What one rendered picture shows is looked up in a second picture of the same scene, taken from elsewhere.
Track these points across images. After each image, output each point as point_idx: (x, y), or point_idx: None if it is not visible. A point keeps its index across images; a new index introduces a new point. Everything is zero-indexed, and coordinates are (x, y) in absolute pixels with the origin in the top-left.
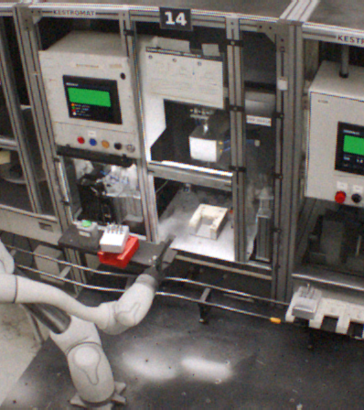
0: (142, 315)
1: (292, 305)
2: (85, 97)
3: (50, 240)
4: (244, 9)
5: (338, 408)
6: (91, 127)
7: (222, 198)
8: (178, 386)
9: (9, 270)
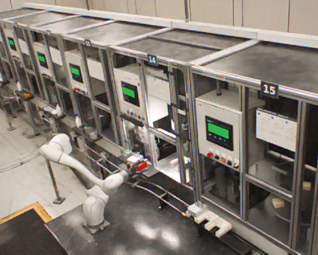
0: (112, 185)
1: None
2: (127, 91)
3: None
4: (183, 58)
5: None
6: (131, 106)
7: None
8: (130, 231)
9: (66, 152)
